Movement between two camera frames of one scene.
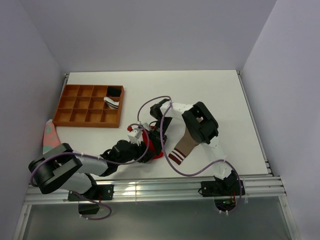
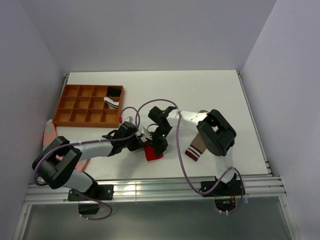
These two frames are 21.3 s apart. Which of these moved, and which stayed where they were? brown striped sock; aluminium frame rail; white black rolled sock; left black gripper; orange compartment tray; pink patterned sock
Moved: left black gripper; brown striped sock
Stayed: orange compartment tray; aluminium frame rail; white black rolled sock; pink patterned sock
